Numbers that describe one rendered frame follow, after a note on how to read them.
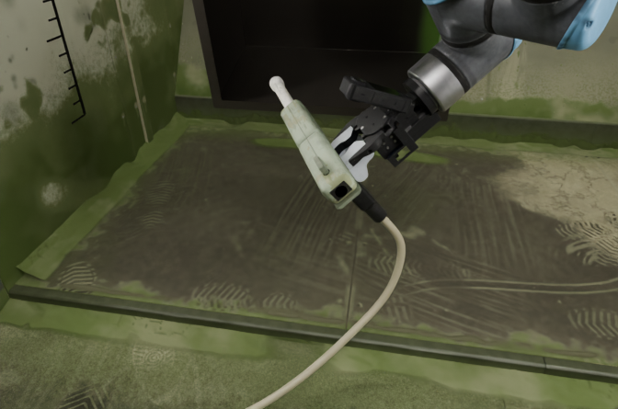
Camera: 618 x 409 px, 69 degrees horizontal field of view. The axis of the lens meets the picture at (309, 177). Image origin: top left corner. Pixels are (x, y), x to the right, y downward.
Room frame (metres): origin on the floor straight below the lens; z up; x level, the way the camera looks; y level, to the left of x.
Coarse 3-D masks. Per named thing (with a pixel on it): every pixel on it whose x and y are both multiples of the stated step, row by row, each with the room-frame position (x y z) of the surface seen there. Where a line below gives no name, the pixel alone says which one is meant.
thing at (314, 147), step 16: (272, 80) 0.98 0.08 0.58; (288, 96) 0.88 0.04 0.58; (288, 112) 0.79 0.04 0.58; (304, 112) 0.76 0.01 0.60; (288, 128) 0.75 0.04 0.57; (304, 128) 0.70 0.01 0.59; (320, 128) 0.75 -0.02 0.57; (304, 144) 0.66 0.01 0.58; (320, 144) 0.63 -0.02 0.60; (304, 160) 0.63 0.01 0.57; (320, 160) 0.57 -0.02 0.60; (336, 160) 0.58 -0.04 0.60; (320, 176) 0.56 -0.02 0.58; (336, 176) 0.54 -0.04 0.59; (352, 176) 0.55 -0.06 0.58; (352, 192) 0.54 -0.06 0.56; (368, 192) 0.66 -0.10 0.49; (368, 208) 0.66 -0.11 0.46
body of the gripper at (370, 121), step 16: (416, 96) 0.68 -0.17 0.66; (368, 112) 0.70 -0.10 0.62; (384, 112) 0.67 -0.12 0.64; (400, 112) 0.67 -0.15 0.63; (416, 112) 0.68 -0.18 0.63; (432, 112) 0.67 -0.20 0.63; (368, 128) 0.66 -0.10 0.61; (384, 128) 0.65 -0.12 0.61; (400, 128) 0.65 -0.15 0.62; (416, 128) 0.68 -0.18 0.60; (384, 144) 0.65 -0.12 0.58; (400, 144) 0.66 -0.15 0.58; (416, 144) 0.66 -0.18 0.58; (400, 160) 0.65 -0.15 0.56
